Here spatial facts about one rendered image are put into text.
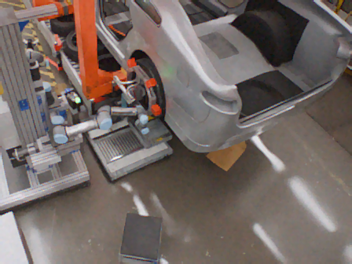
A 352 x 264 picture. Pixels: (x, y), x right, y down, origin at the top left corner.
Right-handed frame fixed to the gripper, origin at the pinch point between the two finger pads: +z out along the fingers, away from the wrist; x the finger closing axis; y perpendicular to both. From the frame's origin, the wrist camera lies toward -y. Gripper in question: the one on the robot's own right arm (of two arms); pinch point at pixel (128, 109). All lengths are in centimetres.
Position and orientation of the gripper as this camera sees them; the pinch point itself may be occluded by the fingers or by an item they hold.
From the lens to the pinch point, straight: 343.1
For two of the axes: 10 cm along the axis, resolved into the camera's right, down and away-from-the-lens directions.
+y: 0.2, -6.9, -7.2
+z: -4.8, -6.4, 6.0
